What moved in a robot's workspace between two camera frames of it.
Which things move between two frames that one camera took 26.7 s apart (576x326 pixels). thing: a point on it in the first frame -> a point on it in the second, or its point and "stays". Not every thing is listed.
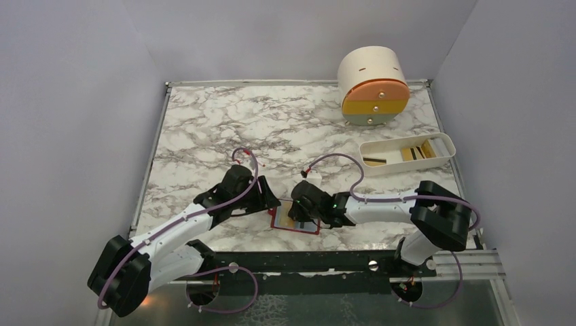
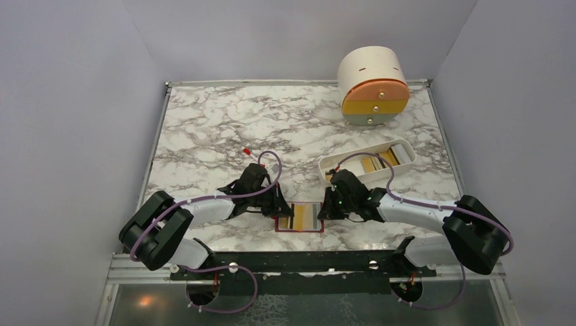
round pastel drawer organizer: x=373 y=87 stays
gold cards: x=424 y=151 -> x=375 y=162
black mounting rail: x=352 y=272 stays
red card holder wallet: x=281 y=220 stays
